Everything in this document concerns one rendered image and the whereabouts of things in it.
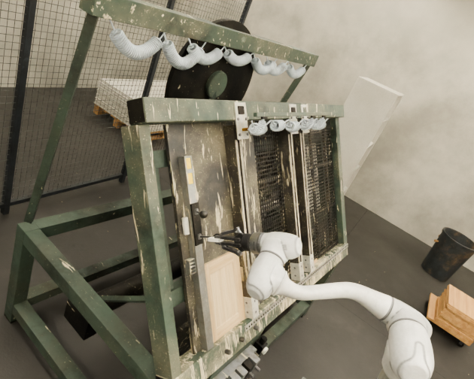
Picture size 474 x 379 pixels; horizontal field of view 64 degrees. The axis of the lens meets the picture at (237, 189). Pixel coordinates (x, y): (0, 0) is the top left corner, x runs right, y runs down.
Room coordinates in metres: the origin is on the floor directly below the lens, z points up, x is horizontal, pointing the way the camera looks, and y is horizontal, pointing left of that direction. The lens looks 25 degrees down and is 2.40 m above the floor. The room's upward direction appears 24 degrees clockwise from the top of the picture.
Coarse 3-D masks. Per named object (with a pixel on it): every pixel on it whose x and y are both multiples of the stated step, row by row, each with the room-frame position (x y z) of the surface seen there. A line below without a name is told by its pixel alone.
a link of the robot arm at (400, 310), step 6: (396, 300) 1.24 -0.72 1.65; (396, 306) 1.21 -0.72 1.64; (402, 306) 1.22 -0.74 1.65; (408, 306) 1.24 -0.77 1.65; (390, 312) 1.19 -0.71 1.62; (396, 312) 1.20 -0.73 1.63; (402, 312) 1.19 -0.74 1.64; (408, 312) 1.19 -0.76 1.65; (414, 312) 1.22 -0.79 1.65; (384, 318) 1.19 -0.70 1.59; (390, 318) 1.19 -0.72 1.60; (396, 318) 1.17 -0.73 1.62; (402, 318) 1.16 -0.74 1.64; (408, 318) 1.16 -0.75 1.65; (414, 318) 1.16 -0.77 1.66; (420, 318) 1.19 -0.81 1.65; (390, 324) 1.16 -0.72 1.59; (426, 324) 1.19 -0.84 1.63; (432, 330) 1.20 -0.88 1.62
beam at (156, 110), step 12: (132, 108) 1.40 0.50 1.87; (144, 108) 1.38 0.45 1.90; (156, 108) 1.43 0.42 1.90; (168, 108) 1.49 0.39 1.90; (180, 108) 1.55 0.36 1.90; (192, 108) 1.62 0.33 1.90; (204, 108) 1.70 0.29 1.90; (216, 108) 1.77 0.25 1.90; (228, 108) 1.86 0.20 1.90; (252, 108) 2.06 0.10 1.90; (264, 108) 2.17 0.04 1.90; (276, 108) 2.30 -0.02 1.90; (312, 108) 2.76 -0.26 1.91; (324, 108) 2.96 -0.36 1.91; (336, 108) 3.18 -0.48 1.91; (132, 120) 1.39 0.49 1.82; (144, 120) 1.37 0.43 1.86; (156, 120) 1.42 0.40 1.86; (168, 120) 1.47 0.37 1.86; (180, 120) 1.53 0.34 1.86; (192, 120) 1.60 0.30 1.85; (204, 120) 1.68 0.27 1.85; (216, 120) 1.76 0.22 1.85; (228, 120) 1.86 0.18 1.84; (264, 120) 2.32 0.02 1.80
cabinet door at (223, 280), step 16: (224, 256) 1.65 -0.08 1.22; (208, 272) 1.52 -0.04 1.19; (224, 272) 1.62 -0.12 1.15; (240, 272) 1.72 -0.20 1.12; (208, 288) 1.48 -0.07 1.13; (224, 288) 1.58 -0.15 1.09; (240, 288) 1.69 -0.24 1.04; (224, 304) 1.55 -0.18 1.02; (240, 304) 1.65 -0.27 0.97; (224, 320) 1.52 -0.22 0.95; (240, 320) 1.62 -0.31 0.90
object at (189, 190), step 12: (180, 156) 1.58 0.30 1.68; (180, 168) 1.57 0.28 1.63; (192, 168) 1.59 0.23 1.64; (192, 192) 1.55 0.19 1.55; (192, 228) 1.49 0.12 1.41; (192, 240) 1.48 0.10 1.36; (192, 252) 1.46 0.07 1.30; (204, 264) 1.48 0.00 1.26; (204, 276) 1.46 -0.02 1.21; (204, 288) 1.43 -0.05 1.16; (204, 300) 1.41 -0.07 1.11; (204, 312) 1.39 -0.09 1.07; (204, 324) 1.36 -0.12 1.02; (204, 336) 1.35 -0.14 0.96; (204, 348) 1.34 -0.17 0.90
